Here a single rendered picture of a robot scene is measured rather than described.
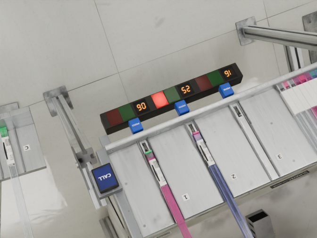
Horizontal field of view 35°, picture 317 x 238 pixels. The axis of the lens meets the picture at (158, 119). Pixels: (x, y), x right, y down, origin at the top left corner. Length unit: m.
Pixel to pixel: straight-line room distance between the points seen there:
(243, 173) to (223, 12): 0.93
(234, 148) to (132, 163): 0.22
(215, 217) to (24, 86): 0.80
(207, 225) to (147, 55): 0.72
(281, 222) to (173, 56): 0.73
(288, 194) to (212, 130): 0.38
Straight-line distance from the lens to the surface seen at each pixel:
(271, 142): 1.10
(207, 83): 1.15
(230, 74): 1.17
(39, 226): 1.90
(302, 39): 1.55
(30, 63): 1.72
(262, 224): 1.33
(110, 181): 0.99
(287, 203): 1.40
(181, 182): 1.04
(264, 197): 1.36
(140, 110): 1.11
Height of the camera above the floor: 1.71
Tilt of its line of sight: 68 degrees down
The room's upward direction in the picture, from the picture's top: 129 degrees clockwise
